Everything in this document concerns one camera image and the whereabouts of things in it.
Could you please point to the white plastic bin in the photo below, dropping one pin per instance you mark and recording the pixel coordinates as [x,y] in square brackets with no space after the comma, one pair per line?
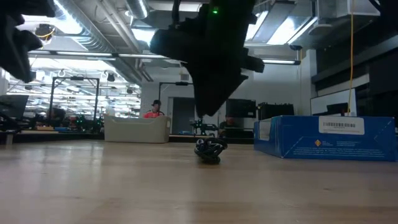
[136,130]

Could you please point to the person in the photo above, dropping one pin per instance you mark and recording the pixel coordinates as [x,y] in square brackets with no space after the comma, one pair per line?
[229,122]
[154,110]

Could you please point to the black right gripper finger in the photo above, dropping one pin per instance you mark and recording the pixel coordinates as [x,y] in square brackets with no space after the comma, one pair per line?
[211,90]

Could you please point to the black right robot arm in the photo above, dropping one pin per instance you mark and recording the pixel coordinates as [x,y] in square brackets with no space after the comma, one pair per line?
[230,6]

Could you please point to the black aluminium table frame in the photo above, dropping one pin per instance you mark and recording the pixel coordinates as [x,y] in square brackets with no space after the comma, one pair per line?
[62,137]

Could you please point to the black rig frame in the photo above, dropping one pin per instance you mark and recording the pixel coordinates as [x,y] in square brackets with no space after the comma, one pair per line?
[51,99]
[175,83]

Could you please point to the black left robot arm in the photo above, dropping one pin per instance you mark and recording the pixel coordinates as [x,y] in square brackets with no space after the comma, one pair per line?
[15,53]

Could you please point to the small black background robot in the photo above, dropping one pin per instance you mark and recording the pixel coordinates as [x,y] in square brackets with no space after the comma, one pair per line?
[203,126]

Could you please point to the ceiling light bar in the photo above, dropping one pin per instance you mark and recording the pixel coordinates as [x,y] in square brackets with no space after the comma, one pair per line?
[278,61]
[84,54]

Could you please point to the blue game controller box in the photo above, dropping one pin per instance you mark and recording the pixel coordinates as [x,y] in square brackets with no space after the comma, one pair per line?
[342,146]

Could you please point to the black equipment case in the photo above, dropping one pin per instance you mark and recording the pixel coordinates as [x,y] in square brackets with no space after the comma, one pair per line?
[275,111]

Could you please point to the black monitor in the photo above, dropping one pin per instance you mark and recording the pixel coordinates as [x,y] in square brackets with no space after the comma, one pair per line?
[241,108]
[12,105]

